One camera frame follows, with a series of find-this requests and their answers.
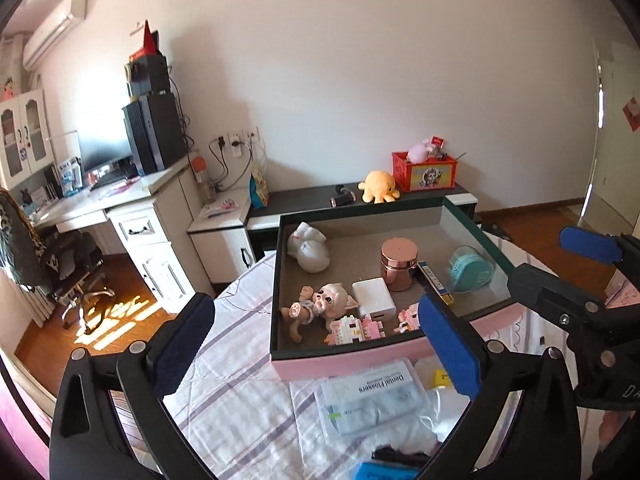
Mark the red desk calendar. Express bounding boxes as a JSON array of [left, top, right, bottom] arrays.
[[129, 20, 161, 59]]

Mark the black monitor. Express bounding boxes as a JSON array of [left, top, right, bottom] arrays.
[[79, 129, 135, 174]]

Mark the black office chair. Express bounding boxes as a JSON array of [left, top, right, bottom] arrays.
[[0, 187, 119, 337]]

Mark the clear plastic bag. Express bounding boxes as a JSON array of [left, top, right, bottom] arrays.
[[427, 385, 472, 443]]

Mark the pink bed sheet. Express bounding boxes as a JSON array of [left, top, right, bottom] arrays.
[[602, 272, 640, 312]]

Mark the red printed crate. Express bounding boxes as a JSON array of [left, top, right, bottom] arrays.
[[391, 151, 460, 193]]

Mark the pink mouse pad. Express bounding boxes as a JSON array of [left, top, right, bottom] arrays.
[[102, 179, 146, 196]]

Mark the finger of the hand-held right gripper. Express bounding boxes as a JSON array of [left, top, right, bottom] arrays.
[[559, 224, 640, 282], [506, 262, 622, 357]]

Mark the dark printed jacket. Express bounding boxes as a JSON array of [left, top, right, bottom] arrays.
[[0, 189, 52, 292]]

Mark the black computer tower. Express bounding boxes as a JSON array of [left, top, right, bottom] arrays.
[[122, 91, 189, 176]]

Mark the orange octopus plush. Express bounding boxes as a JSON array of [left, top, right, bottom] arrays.
[[357, 169, 401, 205]]

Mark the rose gold jar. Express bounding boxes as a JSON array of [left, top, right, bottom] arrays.
[[380, 238, 419, 292]]

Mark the blue white box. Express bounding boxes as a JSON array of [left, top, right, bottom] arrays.
[[55, 157, 84, 196]]

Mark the blue plastic case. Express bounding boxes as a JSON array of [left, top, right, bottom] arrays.
[[352, 462, 422, 480]]

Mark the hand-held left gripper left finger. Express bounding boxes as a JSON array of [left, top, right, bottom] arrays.
[[49, 292, 216, 480]]

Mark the white door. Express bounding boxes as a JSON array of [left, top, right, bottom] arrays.
[[581, 41, 640, 239]]

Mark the black speaker box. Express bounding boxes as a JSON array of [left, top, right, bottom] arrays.
[[125, 52, 171, 99]]

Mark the teal round case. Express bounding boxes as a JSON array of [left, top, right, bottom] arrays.
[[447, 245, 494, 294]]

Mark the white air conditioner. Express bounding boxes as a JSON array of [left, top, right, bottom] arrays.
[[22, 0, 89, 69]]

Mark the white nightstand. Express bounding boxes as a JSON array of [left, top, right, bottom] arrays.
[[187, 192, 267, 287]]

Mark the blue snack bag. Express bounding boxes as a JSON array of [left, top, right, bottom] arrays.
[[248, 162, 271, 210]]

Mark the black keyboard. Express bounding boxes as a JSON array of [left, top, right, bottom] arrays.
[[90, 170, 139, 191]]

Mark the pink storage box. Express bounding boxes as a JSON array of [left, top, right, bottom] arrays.
[[269, 195, 527, 382]]

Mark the white plush doll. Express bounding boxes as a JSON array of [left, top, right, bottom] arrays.
[[286, 221, 332, 274]]

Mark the small box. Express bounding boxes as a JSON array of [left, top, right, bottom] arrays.
[[417, 260, 454, 307]]

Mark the pink block cat figure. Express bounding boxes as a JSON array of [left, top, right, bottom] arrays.
[[324, 313, 384, 349]]

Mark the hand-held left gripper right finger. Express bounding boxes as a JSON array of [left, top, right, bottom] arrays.
[[417, 294, 583, 480]]

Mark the black flashlight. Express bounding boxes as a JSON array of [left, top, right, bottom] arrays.
[[329, 185, 357, 209]]

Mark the white glass door cabinet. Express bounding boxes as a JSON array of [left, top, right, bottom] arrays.
[[0, 89, 54, 192]]

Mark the black power cable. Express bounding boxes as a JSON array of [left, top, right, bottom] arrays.
[[207, 140, 253, 195]]

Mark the orange cap bottle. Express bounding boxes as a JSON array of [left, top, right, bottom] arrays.
[[192, 152, 217, 206]]

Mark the white striped quilt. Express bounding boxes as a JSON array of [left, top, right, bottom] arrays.
[[120, 232, 561, 480]]

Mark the clear plastic packet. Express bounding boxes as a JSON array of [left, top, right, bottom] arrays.
[[314, 357, 437, 442]]

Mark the red door sticker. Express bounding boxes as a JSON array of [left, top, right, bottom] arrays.
[[622, 97, 640, 134]]

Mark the pink plush toy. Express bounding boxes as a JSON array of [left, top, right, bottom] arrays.
[[407, 138, 435, 163]]

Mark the white charger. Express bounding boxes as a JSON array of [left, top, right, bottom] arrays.
[[351, 279, 397, 322]]

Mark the pink packet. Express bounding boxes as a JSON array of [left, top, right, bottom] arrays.
[[199, 198, 237, 219]]

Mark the white desk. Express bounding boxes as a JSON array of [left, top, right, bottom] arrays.
[[30, 162, 211, 317]]

